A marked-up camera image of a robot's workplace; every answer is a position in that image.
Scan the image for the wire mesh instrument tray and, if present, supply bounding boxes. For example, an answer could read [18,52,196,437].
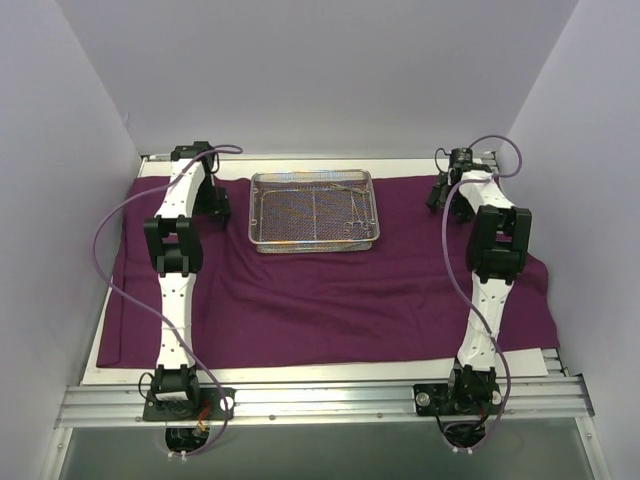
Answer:
[248,169,380,254]

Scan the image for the purple surgical drape cloth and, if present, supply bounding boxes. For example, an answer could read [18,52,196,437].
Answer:
[97,176,559,370]

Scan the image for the aluminium front frame rail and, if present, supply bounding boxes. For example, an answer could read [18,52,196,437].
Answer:
[55,377,594,428]

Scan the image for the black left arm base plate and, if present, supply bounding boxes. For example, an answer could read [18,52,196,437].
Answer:
[142,387,235,422]

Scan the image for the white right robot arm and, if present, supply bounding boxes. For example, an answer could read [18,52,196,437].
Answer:
[426,147,532,413]

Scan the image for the steel surgical scissors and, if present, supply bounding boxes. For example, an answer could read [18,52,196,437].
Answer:
[344,197,362,232]

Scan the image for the steel surgical forceps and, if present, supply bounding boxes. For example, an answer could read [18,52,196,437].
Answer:
[328,183,378,241]

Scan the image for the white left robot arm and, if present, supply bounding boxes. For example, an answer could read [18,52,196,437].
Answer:
[143,141,240,419]

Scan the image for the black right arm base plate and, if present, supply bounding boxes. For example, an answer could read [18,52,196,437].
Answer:
[412,383,502,417]

